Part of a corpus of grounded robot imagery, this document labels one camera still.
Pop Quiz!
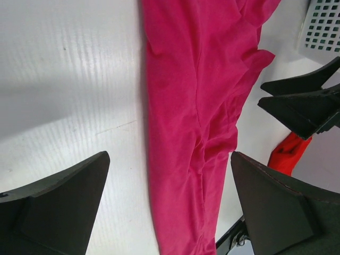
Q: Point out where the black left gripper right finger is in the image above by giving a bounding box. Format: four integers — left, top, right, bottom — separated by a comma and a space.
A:
231, 151, 339, 254

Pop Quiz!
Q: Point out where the white plastic laundry basket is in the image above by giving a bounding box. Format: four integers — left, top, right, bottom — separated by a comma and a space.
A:
299, 0, 339, 55

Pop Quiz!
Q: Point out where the pink t shirt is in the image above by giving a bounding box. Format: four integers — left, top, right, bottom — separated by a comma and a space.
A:
141, 1, 279, 254

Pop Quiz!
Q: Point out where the folded red t shirt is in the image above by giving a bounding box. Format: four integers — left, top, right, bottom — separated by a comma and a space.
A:
267, 132, 312, 176

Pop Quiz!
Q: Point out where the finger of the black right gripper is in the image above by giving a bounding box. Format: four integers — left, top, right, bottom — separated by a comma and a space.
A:
260, 57, 339, 96
258, 85, 339, 140

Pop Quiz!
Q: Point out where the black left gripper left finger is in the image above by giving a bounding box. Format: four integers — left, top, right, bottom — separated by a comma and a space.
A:
1, 151, 110, 254

